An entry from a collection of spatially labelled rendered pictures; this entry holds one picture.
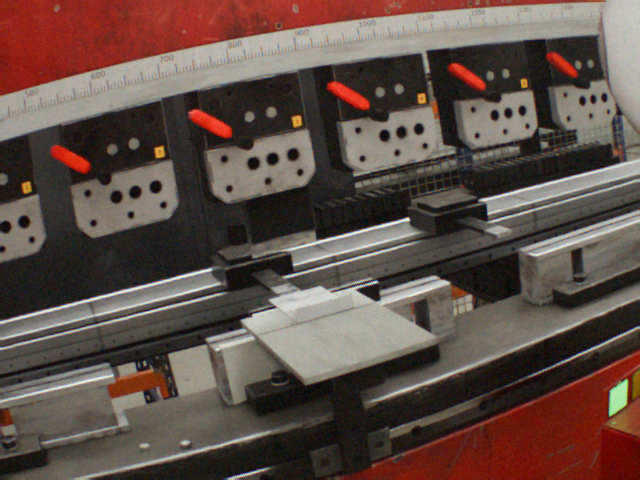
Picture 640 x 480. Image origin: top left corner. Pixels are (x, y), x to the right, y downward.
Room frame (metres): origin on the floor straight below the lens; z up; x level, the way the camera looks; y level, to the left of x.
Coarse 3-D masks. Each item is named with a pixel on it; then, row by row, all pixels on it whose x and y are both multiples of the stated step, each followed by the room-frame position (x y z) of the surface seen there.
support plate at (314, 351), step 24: (360, 312) 1.13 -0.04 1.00; (384, 312) 1.12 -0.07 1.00; (264, 336) 1.10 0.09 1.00; (288, 336) 1.08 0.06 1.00; (312, 336) 1.07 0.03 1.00; (336, 336) 1.06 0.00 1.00; (360, 336) 1.04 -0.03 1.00; (384, 336) 1.03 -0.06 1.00; (408, 336) 1.01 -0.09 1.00; (432, 336) 1.00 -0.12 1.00; (288, 360) 1.00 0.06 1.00; (312, 360) 0.99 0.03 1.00; (336, 360) 0.97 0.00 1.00; (360, 360) 0.96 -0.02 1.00; (384, 360) 0.97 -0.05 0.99
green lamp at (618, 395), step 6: (624, 384) 1.05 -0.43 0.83; (612, 390) 1.04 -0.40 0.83; (618, 390) 1.05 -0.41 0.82; (624, 390) 1.05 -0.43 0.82; (612, 396) 1.04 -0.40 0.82; (618, 396) 1.05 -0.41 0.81; (624, 396) 1.05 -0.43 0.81; (612, 402) 1.04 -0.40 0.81; (618, 402) 1.05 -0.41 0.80; (624, 402) 1.06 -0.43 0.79; (612, 408) 1.04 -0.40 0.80; (618, 408) 1.05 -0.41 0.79; (612, 414) 1.04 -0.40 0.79
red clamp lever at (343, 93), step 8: (328, 88) 1.19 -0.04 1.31; (336, 88) 1.18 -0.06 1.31; (344, 88) 1.18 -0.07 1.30; (336, 96) 1.19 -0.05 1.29; (344, 96) 1.18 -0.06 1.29; (352, 96) 1.19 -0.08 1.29; (360, 96) 1.19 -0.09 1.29; (352, 104) 1.19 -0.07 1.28; (360, 104) 1.19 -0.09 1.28; (368, 104) 1.19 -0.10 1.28; (368, 112) 1.20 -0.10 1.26; (376, 112) 1.20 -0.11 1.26; (384, 112) 1.20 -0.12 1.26; (376, 120) 1.20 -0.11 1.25; (384, 120) 1.20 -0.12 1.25
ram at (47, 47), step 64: (0, 0) 1.07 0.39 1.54; (64, 0) 1.10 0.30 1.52; (128, 0) 1.13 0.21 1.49; (192, 0) 1.16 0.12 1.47; (256, 0) 1.19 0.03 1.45; (320, 0) 1.22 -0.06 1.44; (384, 0) 1.26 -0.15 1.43; (448, 0) 1.29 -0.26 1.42; (512, 0) 1.34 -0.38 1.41; (576, 0) 1.39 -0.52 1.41; (0, 64) 1.06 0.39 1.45; (64, 64) 1.09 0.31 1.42; (256, 64) 1.19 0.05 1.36; (320, 64) 1.22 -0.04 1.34; (0, 128) 1.06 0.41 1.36
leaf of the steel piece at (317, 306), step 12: (300, 300) 1.22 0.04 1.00; (312, 300) 1.21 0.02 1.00; (324, 300) 1.20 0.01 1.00; (336, 300) 1.15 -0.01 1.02; (348, 300) 1.15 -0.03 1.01; (288, 312) 1.18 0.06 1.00; (300, 312) 1.13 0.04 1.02; (312, 312) 1.13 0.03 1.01; (324, 312) 1.14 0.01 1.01; (336, 312) 1.15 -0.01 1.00
